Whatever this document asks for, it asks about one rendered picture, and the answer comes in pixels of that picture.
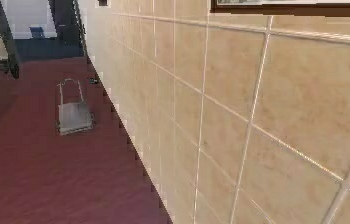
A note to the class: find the blue chair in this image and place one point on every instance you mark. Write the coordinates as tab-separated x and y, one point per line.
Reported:
37	32

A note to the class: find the dark room door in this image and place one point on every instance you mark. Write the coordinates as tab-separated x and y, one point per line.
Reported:
5	36

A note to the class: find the small dark wall frame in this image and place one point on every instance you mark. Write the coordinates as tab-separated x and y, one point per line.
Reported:
103	2

